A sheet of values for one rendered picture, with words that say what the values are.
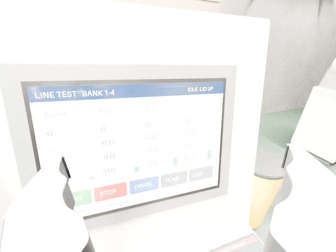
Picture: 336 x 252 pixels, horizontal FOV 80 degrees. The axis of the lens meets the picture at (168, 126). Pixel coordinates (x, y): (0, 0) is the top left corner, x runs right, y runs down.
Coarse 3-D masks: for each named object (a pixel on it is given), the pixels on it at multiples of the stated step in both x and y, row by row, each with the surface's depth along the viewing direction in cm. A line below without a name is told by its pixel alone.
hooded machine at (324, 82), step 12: (324, 84) 257; (312, 96) 267; (324, 96) 255; (312, 108) 269; (324, 108) 258; (300, 120) 285; (312, 120) 272; (324, 120) 260; (300, 132) 288; (312, 132) 275; (324, 132) 262; (300, 144) 291; (312, 144) 277; (324, 144) 265; (324, 156) 267
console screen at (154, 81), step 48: (48, 96) 35; (96, 96) 38; (144, 96) 42; (192, 96) 46; (48, 144) 37; (96, 144) 40; (144, 144) 44; (192, 144) 49; (96, 192) 43; (144, 192) 47; (192, 192) 52
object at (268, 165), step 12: (264, 156) 165; (276, 156) 166; (264, 168) 150; (276, 168) 152; (264, 180) 145; (276, 180) 145; (252, 192) 154; (264, 192) 151; (276, 192) 157; (252, 204) 159; (264, 204) 158; (252, 216) 165; (252, 228) 173
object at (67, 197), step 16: (64, 160) 11; (48, 176) 10; (64, 176) 10; (32, 192) 9; (48, 192) 9; (64, 192) 9; (16, 208) 8; (32, 208) 8; (48, 208) 8; (64, 208) 8; (16, 224) 7; (32, 224) 7; (48, 224) 7; (64, 224) 7; (80, 224) 7; (16, 240) 7; (32, 240) 7; (48, 240) 7; (64, 240) 7; (80, 240) 7
